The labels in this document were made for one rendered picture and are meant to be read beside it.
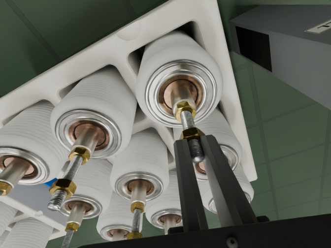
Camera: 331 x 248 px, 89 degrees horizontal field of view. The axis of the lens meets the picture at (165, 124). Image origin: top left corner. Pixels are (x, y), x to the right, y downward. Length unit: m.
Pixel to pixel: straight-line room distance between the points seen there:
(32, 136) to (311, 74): 0.34
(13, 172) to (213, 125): 0.26
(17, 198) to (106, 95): 0.41
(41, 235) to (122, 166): 0.40
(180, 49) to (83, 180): 0.26
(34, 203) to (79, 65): 0.41
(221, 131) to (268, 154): 0.49
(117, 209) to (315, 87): 0.38
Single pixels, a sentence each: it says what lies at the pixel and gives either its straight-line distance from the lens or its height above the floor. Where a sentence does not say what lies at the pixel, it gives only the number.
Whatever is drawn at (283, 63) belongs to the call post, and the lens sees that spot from 0.29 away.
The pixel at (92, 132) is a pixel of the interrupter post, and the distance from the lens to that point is 0.21.
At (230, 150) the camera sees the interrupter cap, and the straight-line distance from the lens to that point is 0.24.
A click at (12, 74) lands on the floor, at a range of 0.56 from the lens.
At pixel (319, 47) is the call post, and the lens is 0.23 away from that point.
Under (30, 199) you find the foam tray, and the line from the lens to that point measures 0.58.
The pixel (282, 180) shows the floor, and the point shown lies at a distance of 0.89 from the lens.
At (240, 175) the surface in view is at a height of 0.23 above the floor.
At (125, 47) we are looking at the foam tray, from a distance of 0.24.
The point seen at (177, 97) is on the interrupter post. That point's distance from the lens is 0.16.
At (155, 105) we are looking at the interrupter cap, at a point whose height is 0.25.
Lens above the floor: 0.41
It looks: 55 degrees down
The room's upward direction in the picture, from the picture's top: 175 degrees clockwise
